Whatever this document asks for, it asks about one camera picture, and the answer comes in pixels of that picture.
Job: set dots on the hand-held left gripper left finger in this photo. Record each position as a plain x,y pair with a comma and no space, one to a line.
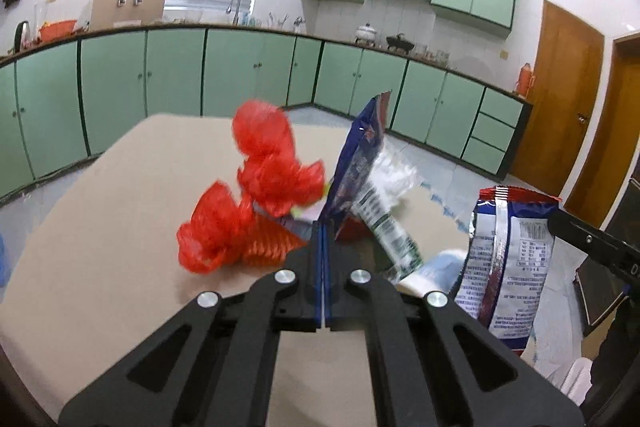
315,288

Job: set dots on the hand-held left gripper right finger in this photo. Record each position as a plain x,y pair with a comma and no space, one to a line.
332,292

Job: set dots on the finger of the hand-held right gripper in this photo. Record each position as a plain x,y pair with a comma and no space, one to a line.
595,239

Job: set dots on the red paper cup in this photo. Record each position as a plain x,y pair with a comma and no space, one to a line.
265,248

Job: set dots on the green white packet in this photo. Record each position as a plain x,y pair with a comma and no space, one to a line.
395,232

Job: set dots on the blue red snack packet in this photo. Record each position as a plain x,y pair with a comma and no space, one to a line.
510,267

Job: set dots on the red plastic bag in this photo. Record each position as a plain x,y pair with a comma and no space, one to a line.
270,177

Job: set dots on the clear plastic bag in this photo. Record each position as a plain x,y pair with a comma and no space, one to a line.
396,177

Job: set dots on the white plastic wrapper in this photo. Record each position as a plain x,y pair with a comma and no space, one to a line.
436,268

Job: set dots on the wooden door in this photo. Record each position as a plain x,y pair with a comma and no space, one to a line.
615,132
560,97

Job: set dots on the white plastic bag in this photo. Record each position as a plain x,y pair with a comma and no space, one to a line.
572,382

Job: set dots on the orange thermos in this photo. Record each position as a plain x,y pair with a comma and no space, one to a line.
525,79

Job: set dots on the row of glass cups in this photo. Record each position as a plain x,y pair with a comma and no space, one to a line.
432,54

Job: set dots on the white cooking pot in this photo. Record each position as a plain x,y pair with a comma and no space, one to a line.
366,34

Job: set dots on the black wok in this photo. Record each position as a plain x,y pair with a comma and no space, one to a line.
399,42

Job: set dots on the steel kettle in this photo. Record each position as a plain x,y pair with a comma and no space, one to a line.
299,25

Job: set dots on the green base cabinets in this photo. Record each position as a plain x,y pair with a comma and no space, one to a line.
165,72

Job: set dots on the blue plastic object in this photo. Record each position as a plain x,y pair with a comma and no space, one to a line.
2,262

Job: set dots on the brown cardboard board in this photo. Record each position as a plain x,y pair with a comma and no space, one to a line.
155,2

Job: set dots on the orange plastic basin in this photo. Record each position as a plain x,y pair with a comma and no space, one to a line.
57,31

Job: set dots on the dark steel faucet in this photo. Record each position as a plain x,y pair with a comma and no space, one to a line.
19,32

